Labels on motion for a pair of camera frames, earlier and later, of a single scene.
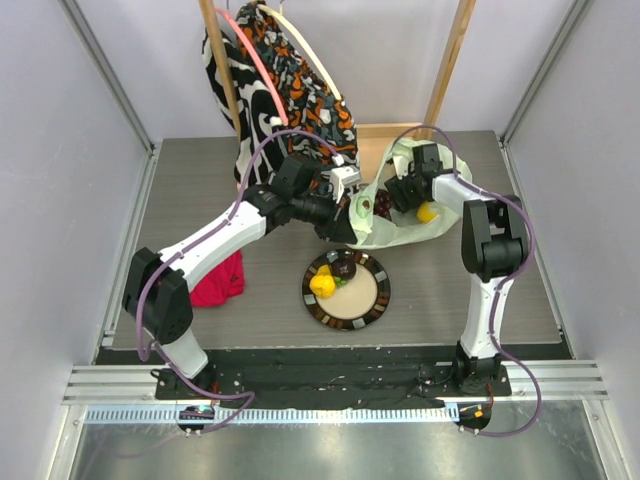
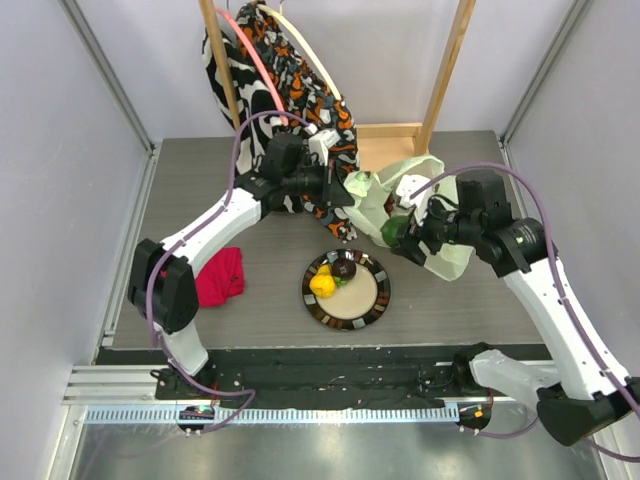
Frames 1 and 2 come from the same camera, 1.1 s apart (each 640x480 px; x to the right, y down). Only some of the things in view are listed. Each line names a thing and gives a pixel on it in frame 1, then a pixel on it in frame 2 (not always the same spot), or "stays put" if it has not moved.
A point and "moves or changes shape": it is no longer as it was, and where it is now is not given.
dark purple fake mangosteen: [345, 269] stays put
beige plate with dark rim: [356, 304] stays put
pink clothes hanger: [256, 62] stays put
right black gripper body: [400, 190] → [414, 232]
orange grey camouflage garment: [315, 116] stays put
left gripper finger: [342, 229] → [335, 192]
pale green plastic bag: [367, 231] moves or changes shape
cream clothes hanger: [308, 50] stays put
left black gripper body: [316, 210] → [307, 182]
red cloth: [219, 284] stays put
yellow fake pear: [323, 283] stays put
